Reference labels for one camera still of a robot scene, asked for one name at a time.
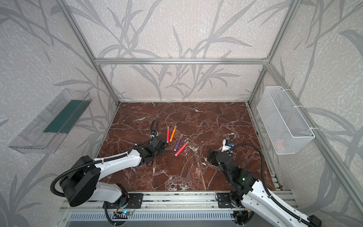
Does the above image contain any pink red marker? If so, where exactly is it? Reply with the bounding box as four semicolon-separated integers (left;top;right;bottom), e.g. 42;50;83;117
175;141;189;157

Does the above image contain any orange highlighter marker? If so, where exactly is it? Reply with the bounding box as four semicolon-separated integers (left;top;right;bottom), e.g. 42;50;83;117
169;126;177;142

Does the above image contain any purple marker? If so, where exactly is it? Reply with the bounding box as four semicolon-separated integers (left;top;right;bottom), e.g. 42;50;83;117
174;134;183;151

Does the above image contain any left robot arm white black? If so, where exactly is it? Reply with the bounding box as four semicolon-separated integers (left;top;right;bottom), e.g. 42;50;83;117
50;136;168;207

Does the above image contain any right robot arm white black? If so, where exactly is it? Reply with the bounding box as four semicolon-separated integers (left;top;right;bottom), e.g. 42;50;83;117
208;150;322;227

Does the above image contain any green circuit board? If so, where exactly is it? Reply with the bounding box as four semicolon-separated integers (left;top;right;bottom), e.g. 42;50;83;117
113;211;134;219

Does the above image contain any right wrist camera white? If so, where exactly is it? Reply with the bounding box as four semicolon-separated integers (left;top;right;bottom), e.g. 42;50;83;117
221;139;233;152

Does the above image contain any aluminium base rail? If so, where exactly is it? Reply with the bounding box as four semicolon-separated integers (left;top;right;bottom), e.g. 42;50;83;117
60;190;298;222

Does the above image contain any white wire mesh basket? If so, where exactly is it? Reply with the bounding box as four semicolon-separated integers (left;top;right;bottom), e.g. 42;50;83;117
257;86;315;155

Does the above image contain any aluminium frame horizontal bar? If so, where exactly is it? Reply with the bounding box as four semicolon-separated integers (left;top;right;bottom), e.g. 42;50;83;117
95;58;267;65

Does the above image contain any clear plastic wall bin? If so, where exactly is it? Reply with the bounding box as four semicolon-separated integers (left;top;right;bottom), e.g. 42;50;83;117
9;89;93;154

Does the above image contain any aluminium frame corner post left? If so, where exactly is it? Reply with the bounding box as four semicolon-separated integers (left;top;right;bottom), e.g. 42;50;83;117
55;0;120;105

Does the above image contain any aluminium frame corner post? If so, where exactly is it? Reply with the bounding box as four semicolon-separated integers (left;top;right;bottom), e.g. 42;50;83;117
248;0;302;106
55;0;120;105

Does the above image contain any aluminium frame corner post right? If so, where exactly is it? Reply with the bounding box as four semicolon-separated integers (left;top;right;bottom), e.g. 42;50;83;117
248;0;302;106

